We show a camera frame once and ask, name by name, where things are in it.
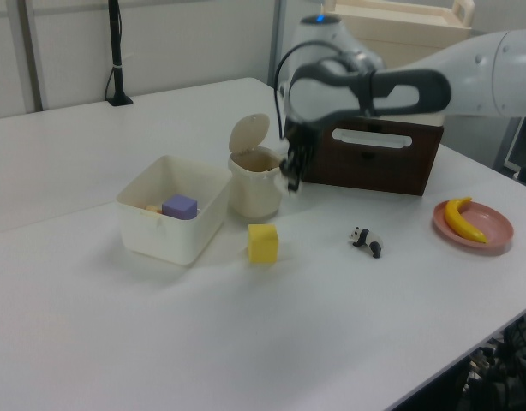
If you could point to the yellow toy banana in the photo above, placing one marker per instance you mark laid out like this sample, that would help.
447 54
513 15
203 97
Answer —
458 220

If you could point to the purple foam cube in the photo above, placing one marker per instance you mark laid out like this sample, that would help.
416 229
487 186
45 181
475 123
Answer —
180 206

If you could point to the white framed panel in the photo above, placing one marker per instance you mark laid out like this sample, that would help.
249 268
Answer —
522 150

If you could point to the dark brown drawer cabinet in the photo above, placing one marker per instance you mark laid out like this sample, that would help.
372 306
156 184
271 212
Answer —
374 171

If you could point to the pink round plate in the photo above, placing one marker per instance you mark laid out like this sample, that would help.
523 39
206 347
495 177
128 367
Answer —
490 222

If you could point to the yellow foam cube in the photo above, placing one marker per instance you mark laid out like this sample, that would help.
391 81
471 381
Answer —
263 244

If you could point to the cream trash can with lid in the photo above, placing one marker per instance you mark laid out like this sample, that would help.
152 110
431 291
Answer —
254 188

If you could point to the black clutter under table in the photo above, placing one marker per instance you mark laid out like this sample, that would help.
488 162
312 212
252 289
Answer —
507 368

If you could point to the white plastic storage bin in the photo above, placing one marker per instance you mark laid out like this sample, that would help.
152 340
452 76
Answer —
160 235

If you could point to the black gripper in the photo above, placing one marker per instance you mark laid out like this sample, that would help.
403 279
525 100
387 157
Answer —
299 141

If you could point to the small panda figurine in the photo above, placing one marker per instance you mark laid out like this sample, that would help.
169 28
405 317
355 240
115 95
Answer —
368 242

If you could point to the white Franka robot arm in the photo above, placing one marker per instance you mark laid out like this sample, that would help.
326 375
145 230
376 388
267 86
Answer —
481 64

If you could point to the black pole stand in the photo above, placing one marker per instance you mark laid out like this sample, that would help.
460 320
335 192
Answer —
116 64

